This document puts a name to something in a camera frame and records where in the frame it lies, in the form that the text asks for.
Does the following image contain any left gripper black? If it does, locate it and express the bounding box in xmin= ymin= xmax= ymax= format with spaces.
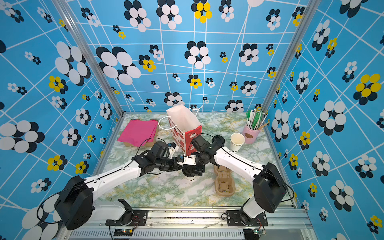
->
xmin=155 ymin=156 xmax=186 ymax=172

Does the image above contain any single black coffee lid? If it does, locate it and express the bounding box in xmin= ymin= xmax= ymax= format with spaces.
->
xmin=182 ymin=166 xmax=196 ymax=178

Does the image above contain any single white paper cup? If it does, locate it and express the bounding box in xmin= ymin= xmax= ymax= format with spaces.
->
xmin=185 ymin=176 xmax=197 ymax=181

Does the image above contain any brown pulp cup carrier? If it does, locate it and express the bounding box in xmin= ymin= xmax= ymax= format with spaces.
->
xmin=214 ymin=166 xmax=236 ymax=197

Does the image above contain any red white paper gift bag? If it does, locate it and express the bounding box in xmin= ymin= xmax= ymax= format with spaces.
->
xmin=158 ymin=105 xmax=202 ymax=156

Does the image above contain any white paper cup stack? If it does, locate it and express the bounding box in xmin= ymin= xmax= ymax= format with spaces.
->
xmin=230 ymin=133 xmax=245 ymax=153

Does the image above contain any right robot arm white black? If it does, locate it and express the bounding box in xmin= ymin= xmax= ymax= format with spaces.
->
xmin=192 ymin=135 xmax=289 ymax=226

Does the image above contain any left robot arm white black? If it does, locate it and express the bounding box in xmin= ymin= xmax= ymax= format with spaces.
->
xmin=55 ymin=142 xmax=186 ymax=230

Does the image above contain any brown cardboard napkin tray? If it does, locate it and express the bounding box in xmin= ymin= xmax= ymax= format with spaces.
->
xmin=123 ymin=119 xmax=159 ymax=148

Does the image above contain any pink napkin stack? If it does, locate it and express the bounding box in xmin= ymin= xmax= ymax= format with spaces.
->
xmin=117 ymin=119 xmax=159 ymax=144

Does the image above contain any pink straw holder cup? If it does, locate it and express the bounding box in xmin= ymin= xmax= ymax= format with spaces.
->
xmin=242 ymin=125 xmax=261 ymax=144

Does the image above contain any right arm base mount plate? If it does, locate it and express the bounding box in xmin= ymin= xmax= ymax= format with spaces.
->
xmin=226 ymin=210 xmax=269 ymax=228

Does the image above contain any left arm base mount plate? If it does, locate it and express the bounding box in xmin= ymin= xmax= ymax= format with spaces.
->
xmin=105 ymin=209 xmax=149 ymax=227

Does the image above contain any aluminium front rail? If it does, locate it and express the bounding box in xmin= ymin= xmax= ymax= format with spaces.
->
xmin=56 ymin=206 xmax=317 ymax=240

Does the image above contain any left aluminium corner post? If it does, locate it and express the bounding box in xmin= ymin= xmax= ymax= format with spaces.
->
xmin=51 ymin=0 xmax=124 ymax=116

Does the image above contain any aluminium corner post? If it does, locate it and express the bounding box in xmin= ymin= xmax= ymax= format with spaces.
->
xmin=51 ymin=0 xmax=124 ymax=116
xmin=262 ymin=0 xmax=321 ymax=112

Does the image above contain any right aluminium corner post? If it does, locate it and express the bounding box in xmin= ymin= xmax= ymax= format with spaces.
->
xmin=262 ymin=0 xmax=321 ymax=112

